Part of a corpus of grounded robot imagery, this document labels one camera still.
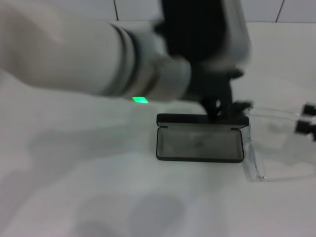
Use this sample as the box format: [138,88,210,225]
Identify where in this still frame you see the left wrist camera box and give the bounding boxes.
[158,0,252,69]

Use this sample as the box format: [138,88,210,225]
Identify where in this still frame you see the clear white glasses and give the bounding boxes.
[243,106,316,183]

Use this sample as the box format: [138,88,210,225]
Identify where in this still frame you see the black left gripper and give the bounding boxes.
[190,61,253,122]

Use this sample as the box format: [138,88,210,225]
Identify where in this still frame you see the black glasses case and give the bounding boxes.
[156,113,249,163]

